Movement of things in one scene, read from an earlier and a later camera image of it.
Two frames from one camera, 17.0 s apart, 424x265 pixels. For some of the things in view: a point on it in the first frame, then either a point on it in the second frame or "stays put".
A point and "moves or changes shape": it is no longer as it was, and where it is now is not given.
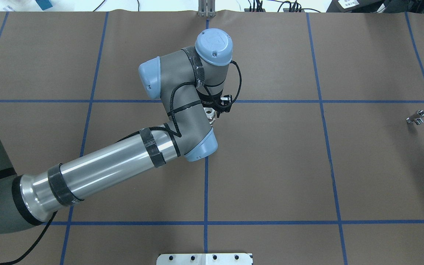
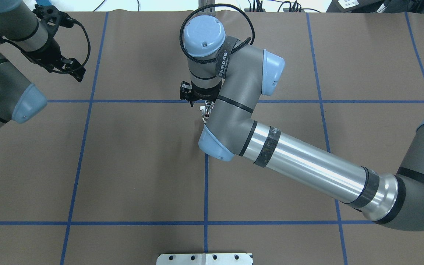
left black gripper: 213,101 to 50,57
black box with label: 356,6 stays put
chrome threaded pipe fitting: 419,120 moves or changes shape
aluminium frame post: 207,8 stays put
